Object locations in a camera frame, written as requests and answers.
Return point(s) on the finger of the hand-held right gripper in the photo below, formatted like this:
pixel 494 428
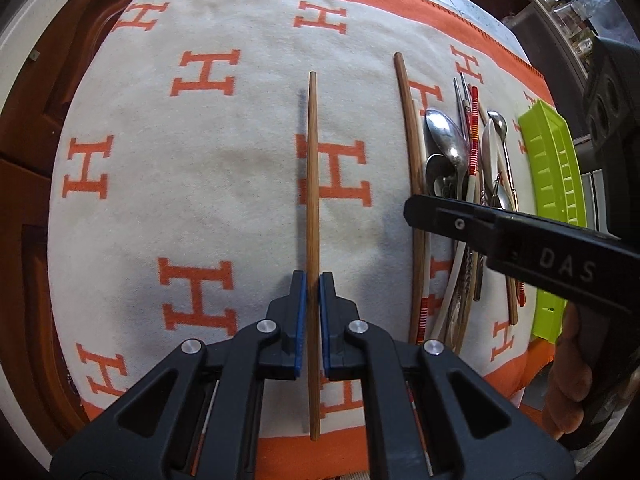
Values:
pixel 450 217

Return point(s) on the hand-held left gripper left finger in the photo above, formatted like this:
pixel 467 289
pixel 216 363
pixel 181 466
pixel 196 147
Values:
pixel 299 310

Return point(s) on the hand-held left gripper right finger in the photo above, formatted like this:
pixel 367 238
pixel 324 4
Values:
pixel 326 310

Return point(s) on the slotted steel spoon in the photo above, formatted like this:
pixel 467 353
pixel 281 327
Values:
pixel 434 167

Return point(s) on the white ceramic spoon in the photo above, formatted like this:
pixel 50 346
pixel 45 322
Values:
pixel 492 160
pixel 474 125

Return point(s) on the large steel spoon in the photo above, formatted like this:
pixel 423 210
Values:
pixel 442 130

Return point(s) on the red striped chopstick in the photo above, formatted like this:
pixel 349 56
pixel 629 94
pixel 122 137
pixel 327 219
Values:
pixel 522 295
pixel 426 320

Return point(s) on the wooden chopstick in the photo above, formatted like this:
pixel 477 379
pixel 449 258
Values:
pixel 311 185
pixel 407 120

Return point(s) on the green plastic utensil tray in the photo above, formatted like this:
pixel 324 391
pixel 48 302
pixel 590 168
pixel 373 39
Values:
pixel 552 160

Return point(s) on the thin steel chopstick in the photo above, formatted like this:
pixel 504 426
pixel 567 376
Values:
pixel 459 100
pixel 466 95

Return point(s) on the person's right hand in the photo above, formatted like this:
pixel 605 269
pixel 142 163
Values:
pixel 567 375

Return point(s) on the grey refrigerator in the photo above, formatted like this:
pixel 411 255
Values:
pixel 595 185

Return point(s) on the orange white printed blanket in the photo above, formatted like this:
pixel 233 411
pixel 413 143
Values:
pixel 200 185

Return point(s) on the grey storage cabinet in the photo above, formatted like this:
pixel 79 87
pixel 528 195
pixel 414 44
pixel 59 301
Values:
pixel 540 45

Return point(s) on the glass pitcher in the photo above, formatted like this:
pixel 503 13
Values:
pixel 570 15

